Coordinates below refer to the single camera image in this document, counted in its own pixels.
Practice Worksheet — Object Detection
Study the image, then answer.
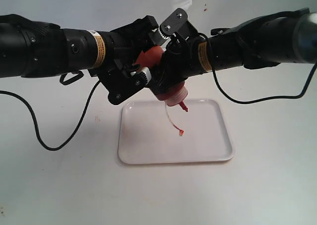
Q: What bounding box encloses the white rectangular tray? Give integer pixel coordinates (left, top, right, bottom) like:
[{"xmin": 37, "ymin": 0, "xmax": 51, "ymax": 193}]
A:
[{"xmin": 118, "ymin": 99, "xmax": 235, "ymax": 165}]

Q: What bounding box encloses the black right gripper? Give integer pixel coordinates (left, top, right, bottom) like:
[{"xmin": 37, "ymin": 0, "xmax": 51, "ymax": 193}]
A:
[{"xmin": 148, "ymin": 21, "xmax": 202, "ymax": 88}]

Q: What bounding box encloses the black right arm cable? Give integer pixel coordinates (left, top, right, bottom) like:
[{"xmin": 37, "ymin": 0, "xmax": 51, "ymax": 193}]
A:
[{"xmin": 198, "ymin": 31, "xmax": 317, "ymax": 104}]

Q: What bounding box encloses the white paper backdrop sheet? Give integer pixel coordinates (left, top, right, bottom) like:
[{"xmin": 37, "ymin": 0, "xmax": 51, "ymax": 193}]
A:
[{"xmin": 0, "ymin": 0, "xmax": 192, "ymax": 31}]

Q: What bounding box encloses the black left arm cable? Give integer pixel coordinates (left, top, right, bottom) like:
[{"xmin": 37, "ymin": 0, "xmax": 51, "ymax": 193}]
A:
[{"xmin": 0, "ymin": 71, "xmax": 100, "ymax": 151}]

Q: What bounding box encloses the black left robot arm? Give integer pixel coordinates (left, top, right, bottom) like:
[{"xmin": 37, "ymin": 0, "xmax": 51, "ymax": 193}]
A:
[{"xmin": 0, "ymin": 14, "xmax": 158, "ymax": 105}]

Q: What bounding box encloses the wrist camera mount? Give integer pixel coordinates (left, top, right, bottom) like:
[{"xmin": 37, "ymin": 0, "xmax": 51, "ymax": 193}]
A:
[
  {"xmin": 108, "ymin": 67, "xmax": 152, "ymax": 105},
  {"xmin": 158, "ymin": 8, "xmax": 188, "ymax": 45}
]

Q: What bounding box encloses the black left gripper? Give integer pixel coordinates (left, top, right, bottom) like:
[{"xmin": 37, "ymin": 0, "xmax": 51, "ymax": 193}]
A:
[{"xmin": 90, "ymin": 15, "xmax": 159, "ymax": 90}]

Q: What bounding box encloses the red sauce squeeze bottle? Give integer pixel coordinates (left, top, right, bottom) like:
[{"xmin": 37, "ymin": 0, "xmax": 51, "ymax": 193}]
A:
[{"xmin": 137, "ymin": 45, "xmax": 190, "ymax": 138}]

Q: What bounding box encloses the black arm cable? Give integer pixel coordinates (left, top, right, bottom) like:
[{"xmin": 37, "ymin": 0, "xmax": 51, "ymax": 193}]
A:
[
  {"xmin": 0, "ymin": 71, "xmax": 100, "ymax": 151},
  {"xmin": 198, "ymin": 31, "xmax": 317, "ymax": 104}
]

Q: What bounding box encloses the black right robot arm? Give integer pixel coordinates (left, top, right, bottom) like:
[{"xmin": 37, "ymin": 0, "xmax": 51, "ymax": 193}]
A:
[{"xmin": 149, "ymin": 8, "xmax": 317, "ymax": 95}]

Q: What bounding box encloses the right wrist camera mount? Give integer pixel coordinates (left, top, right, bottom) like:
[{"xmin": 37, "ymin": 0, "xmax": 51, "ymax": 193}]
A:
[{"xmin": 158, "ymin": 8, "xmax": 188, "ymax": 45}]

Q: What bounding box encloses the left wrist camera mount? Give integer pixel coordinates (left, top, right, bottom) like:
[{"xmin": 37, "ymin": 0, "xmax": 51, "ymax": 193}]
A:
[{"xmin": 108, "ymin": 67, "xmax": 152, "ymax": 105}]

